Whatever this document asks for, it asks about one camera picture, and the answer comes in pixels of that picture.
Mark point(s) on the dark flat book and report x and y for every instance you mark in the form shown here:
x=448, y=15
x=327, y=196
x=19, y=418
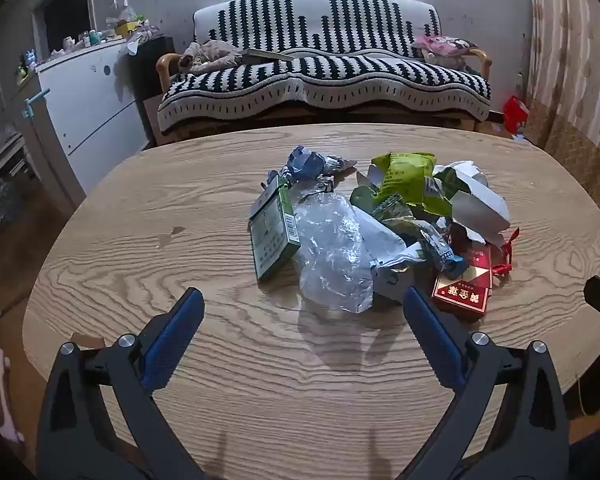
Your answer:
x=262, y=55

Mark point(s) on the red bag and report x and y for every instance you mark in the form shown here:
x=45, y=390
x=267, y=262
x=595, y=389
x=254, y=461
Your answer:
x=515, y=112

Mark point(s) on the silver grey wrapper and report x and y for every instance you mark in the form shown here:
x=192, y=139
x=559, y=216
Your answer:
x=390, y=275

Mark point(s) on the wooden frame sofa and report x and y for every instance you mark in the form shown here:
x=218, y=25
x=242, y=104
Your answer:
x=163, y=67

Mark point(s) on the blue white crumpled wrapper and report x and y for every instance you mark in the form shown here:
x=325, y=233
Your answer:
x=307, y=160

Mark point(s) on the light blue bracket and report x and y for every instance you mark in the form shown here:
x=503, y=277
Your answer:
x=34, y=102

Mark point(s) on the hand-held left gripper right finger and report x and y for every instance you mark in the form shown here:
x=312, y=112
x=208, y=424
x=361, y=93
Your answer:
x=435, y=340

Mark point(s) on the small blue toy figure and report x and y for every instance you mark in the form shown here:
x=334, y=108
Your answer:
x=30, y=60

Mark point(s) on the white crumpled paper carton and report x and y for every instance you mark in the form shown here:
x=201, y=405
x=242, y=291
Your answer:
x=467, y=172

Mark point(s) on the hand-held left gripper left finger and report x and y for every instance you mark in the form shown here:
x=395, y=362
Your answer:
x=175, y=340

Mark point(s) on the green snack bag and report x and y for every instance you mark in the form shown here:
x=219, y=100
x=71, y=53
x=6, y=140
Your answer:
x=405, y=175

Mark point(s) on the white rack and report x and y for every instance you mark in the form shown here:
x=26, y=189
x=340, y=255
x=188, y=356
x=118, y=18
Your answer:
x=5, y=160

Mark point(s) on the red ribbon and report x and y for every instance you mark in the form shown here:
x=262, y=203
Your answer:
x=505, y=265

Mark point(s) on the beige striped curtain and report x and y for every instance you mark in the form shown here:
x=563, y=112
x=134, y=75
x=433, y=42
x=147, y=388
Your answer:
x=575, y=60

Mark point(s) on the black white striped sofa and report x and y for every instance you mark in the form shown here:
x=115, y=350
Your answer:
x=330, y=75

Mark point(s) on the crumpled beige clothing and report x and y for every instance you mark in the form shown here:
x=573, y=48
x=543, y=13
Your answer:
x=215, y=55

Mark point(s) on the lime green torn wrapper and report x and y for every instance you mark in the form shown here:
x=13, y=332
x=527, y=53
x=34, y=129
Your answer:
x=442, y=205

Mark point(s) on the dark green patterned wrapper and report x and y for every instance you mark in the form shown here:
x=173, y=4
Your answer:
x=430, y=242

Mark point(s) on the red cigarette box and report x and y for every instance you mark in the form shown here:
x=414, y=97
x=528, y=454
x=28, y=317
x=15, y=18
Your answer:
x=462, y=295

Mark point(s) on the white hanging cloth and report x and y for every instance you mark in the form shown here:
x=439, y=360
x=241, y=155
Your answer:
x=136, y=40

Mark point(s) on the clear plastic bag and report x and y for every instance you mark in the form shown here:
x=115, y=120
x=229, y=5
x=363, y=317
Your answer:
x=330, y=250

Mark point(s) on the clear bag with yellow box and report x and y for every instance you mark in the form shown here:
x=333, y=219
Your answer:
x=125, y=19

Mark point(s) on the pink printed cushion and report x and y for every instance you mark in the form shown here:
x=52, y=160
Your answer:
x=442, y=45

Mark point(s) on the white drawer cabinet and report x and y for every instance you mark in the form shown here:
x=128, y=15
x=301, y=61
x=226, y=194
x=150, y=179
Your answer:
x=90, y=105

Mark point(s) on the row of small bottles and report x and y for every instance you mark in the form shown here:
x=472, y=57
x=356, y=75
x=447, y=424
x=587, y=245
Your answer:
x=82, y=42

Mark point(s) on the green cardboard box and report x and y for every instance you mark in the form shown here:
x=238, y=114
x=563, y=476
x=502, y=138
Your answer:
x=272, y=230

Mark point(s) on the black side cabinet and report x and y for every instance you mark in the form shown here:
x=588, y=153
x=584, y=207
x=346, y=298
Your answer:
x=147, y=71

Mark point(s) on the white torn paper box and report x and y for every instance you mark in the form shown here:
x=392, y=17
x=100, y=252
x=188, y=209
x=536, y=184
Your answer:
x=480, y=212

